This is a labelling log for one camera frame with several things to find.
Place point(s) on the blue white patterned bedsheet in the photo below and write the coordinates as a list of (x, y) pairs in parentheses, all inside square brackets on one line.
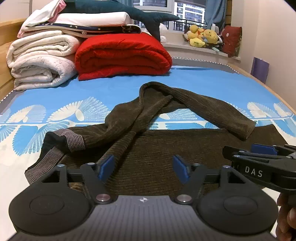
[(26, 116)]

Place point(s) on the wooden bed headboard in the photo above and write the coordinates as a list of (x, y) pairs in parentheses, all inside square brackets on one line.
[(9, 31)]

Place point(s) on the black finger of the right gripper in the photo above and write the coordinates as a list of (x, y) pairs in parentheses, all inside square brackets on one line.
[(228, 152), (277, 150)]

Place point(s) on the person's right hand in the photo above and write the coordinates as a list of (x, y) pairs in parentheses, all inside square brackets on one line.
[(286, 219)]

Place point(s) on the red folded blanket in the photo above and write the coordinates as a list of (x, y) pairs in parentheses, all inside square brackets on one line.
[(121, 54)]

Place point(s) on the dark teal shark plush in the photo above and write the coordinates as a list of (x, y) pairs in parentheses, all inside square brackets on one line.
[(151, 20)]

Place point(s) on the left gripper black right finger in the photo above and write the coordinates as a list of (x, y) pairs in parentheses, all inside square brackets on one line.
[(224, 199)]

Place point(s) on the pink white cloth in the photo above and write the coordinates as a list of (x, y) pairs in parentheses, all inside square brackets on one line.
[(48, 13)]

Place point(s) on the dark red cushion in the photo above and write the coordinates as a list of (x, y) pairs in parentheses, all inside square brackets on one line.
[(232, 37)]

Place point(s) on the white folded pillow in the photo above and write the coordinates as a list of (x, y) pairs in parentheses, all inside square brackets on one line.
[(94, 20)]

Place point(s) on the dark brown corduroy pants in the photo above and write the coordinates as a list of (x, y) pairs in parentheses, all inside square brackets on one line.
[(143, 157)]

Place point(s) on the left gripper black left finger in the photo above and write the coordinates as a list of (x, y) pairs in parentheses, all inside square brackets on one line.
[(62, 199)]

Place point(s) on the white folded quilt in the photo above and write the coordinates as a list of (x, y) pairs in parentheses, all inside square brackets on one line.
[(42, 60)]

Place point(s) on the purple box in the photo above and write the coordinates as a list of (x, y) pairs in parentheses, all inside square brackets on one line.
[(260, 69)]

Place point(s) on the blue curtain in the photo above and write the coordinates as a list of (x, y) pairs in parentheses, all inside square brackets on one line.
[(215, 13)]

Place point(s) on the yellow plush toys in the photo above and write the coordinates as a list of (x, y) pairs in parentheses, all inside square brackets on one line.
[(203, 38)]

